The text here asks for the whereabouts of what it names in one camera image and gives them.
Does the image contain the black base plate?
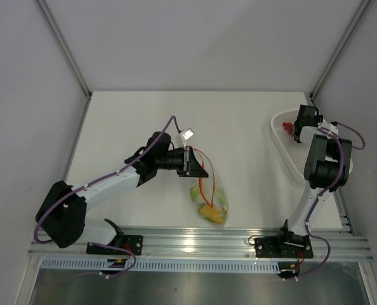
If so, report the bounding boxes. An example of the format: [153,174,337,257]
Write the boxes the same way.
[248,235,314,259]
[121,235,143,256]

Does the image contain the white cauliflower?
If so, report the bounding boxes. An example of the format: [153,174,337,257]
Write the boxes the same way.
[190,186,227,203]

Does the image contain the clear orange zip bag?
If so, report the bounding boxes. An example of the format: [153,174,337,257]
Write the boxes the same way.
[190,148,229,227]

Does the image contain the yellow green mango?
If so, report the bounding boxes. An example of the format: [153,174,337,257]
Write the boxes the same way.
[198,204,228,224]

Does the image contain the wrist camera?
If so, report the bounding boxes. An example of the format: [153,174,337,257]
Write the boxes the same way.
[317,121,338,136]
[175,128,194,148]

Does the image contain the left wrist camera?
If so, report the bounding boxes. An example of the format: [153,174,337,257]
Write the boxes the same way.
[175,128,194,148]

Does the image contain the white slotted cable duct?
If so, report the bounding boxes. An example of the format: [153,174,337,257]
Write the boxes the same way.
[41,257,280,274]

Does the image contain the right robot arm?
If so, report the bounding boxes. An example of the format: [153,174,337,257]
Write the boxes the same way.
[275,105,352,257]

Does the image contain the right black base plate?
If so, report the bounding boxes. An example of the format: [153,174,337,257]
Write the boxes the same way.
[248,235,314,259]

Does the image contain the aluminium mounting rail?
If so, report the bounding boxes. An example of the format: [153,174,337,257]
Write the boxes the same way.
[28,227,375,262]

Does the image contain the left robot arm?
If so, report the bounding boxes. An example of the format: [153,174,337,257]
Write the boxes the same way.
[34,132,209,254]

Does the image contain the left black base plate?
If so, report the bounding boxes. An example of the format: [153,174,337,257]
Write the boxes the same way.
[121,235,143,256]

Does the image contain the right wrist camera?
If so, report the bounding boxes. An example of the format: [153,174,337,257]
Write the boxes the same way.
[317,121,338,136]

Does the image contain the red grape bunch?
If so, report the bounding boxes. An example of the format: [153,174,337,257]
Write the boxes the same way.
[282,122,295,135]

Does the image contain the white perforated plastic basket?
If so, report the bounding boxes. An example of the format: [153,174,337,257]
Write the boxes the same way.
[270,109,353,188]

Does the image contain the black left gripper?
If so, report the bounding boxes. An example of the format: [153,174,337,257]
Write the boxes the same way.
[155,146,208,177]

